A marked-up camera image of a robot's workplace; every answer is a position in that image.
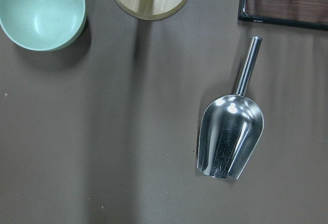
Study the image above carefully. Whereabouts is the steel ice scoop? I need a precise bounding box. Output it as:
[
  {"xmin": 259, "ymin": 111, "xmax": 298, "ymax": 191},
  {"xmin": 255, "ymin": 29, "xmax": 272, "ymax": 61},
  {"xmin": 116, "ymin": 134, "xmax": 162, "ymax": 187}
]
[{"xmin": 197, "ymin": 36, "xmax": 264, "ymax": 180}]

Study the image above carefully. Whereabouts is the light green bowl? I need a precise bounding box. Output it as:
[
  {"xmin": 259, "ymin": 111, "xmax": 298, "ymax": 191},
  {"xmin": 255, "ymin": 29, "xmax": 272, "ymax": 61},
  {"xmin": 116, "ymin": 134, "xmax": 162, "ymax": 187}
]
[{"xmin": 1, "ymin": 0, "xmax": 87, "ymax": 51}]

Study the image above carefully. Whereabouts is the black wooden glass tray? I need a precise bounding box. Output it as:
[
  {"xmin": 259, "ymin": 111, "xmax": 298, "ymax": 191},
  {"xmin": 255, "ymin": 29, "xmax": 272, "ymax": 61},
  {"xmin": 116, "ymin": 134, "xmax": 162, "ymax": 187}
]
[{"xmin": 238, "ymin": 0, "xmax": 327, "ymax": 31}]

